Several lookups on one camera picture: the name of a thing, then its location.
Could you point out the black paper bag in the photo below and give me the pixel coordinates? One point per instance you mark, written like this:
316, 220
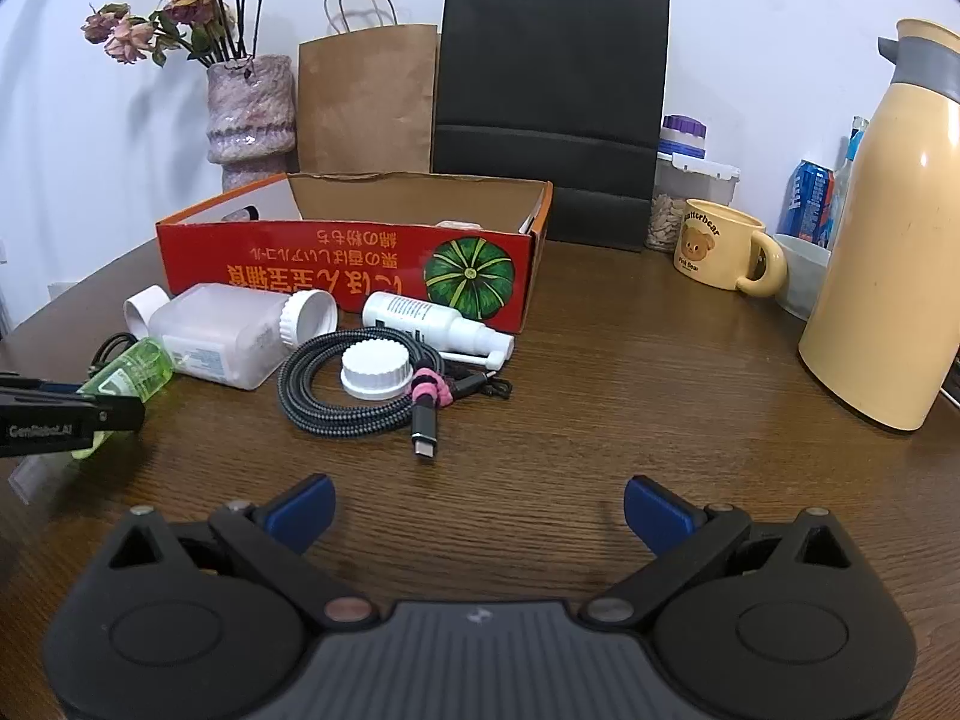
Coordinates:
555, 90

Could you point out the white tape roll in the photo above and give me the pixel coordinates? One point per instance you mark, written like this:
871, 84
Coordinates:
142, 307

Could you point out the white spray bottle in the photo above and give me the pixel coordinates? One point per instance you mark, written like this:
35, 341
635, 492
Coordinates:
420, 319

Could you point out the blue soda can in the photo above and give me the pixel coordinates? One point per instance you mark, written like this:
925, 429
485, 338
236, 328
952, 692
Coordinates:
806, 202

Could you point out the white ridged bottle cap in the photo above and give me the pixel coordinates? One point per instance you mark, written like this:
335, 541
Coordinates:
375, 371

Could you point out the yellow bear mug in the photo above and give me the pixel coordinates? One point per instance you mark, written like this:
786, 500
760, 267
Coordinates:
712, 247

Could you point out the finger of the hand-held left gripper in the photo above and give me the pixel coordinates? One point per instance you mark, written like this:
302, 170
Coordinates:
34, 388
67, 420

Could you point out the clear bottle with blue label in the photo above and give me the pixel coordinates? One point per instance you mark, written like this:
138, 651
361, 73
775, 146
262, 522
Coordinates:
846, 180

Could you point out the clear seed container white lid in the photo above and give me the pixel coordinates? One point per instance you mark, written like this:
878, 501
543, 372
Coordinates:
667, 202

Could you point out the large translucent white bottle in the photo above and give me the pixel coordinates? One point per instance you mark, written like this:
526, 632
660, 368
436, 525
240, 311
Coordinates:
225, 334

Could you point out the cream thermos jug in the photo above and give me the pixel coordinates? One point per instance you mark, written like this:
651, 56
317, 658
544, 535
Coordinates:
892, 240

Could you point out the red cardboard box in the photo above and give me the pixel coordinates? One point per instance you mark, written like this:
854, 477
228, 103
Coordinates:
315, 266

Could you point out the small green plastic bottle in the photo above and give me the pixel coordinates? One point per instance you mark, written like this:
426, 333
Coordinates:
139, 369

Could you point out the clear plastic piece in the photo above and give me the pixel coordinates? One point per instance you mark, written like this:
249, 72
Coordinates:
34, 476

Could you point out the jar with purple lid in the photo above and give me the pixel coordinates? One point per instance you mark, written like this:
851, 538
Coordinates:
682, 136

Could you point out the pink knitted vase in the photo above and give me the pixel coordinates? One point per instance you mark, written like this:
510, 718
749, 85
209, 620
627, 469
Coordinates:
251, 120

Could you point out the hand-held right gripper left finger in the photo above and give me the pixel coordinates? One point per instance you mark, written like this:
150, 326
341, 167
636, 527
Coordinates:
300, 514

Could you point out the brown paper bag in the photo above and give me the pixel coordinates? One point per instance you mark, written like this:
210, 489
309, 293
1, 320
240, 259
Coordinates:
367, 105

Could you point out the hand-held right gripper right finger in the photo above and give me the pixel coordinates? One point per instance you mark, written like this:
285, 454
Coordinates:
660, 516

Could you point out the grey white cup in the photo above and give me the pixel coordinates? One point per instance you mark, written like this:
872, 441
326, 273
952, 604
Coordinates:
802, 277

